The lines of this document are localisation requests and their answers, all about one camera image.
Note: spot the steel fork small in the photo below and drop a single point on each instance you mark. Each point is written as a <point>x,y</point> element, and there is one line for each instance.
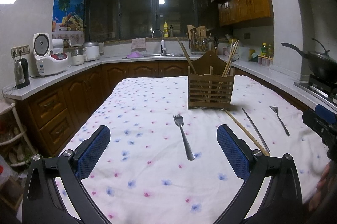
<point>276,111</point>

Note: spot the gas stove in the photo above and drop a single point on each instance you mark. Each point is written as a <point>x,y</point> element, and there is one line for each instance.
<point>320,88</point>

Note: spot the person's right hand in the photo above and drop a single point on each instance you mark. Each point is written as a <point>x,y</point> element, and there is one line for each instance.
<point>325,195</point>

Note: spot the black wok pan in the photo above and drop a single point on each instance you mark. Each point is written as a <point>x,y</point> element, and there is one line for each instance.
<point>321,64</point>

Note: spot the tropical fruit poster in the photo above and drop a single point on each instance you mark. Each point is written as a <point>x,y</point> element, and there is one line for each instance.
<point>68,21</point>

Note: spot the yellow detergent bottle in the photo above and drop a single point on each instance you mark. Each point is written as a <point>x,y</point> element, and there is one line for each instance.
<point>166,27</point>

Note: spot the wooden utensil holder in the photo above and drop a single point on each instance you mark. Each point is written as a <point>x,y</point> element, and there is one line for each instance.
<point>210,82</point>

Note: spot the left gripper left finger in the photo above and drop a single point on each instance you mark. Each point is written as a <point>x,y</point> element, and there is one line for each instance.
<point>90,150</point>

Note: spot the white pot cooker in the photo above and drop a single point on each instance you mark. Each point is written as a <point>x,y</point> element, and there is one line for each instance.
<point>91,51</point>

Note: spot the wall power socket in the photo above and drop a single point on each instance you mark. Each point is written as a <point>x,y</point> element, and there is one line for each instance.
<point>20,50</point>

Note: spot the white rice cooker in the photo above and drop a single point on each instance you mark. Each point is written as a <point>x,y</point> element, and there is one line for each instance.
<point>48,61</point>

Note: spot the steel fork long handle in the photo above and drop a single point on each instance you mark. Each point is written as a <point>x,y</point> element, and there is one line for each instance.
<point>178,119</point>

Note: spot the steel electric kettle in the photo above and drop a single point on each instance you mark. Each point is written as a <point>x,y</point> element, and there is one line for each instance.
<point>21,73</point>

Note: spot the small white slow cooker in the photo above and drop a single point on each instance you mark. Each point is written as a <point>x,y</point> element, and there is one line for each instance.
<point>77,56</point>

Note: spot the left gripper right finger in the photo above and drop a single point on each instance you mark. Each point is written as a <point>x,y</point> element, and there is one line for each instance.
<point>236,151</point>

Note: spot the metal chopstick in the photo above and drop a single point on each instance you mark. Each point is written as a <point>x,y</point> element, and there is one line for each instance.
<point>257,131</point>

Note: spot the floral white tablecloth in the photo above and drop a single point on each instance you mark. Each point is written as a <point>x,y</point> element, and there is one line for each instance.
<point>144,175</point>

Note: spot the wooden chopstick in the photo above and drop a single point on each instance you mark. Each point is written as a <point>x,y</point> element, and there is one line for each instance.
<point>234,52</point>
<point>260,147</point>
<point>230,48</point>
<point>186,55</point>

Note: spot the purple cloth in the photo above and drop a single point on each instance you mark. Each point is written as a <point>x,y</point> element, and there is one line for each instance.
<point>134,55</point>

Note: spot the yellow green oil bottle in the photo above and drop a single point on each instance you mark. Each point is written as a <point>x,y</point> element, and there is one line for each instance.
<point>264,50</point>

